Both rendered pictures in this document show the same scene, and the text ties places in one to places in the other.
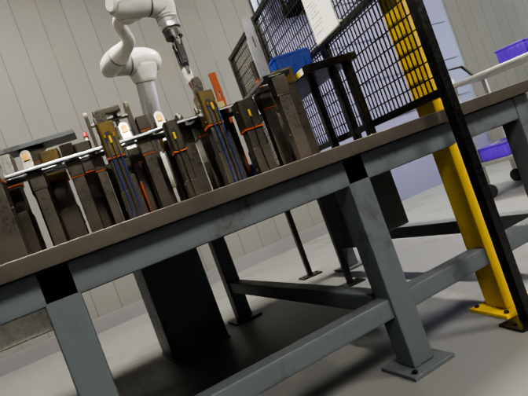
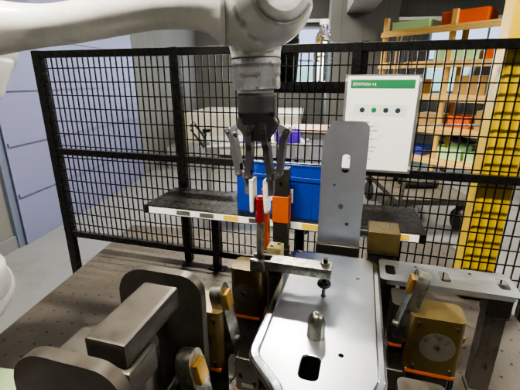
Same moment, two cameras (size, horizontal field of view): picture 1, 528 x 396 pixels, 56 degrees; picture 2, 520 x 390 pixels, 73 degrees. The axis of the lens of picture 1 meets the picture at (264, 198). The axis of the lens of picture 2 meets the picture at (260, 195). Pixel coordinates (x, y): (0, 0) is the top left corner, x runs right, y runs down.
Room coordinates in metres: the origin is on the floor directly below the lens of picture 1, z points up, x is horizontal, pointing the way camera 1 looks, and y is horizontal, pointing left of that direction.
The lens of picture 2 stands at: (1.74, 0.70, 1.44)
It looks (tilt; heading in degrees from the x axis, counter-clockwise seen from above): 18 degrees down; 302
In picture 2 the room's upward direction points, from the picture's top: straight up
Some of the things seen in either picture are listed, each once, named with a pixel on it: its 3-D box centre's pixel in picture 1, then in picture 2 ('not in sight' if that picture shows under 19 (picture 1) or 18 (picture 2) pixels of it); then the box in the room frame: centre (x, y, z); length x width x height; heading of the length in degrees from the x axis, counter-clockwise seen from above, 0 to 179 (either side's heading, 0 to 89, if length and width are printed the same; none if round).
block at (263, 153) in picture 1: (255, 138); (411, 351); (1.79, -0.05, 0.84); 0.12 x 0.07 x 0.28; 16
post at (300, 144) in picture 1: (290, 119); (486, 340); (1.65, -0.17, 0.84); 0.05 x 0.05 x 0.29; 16
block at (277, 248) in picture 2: (233, 143); (274, 309); (2.11, 0.04, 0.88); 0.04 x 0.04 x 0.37; 16
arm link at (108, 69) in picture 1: (114, 64); not in sight; (2.55, 0.48, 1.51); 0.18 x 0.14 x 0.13; 41
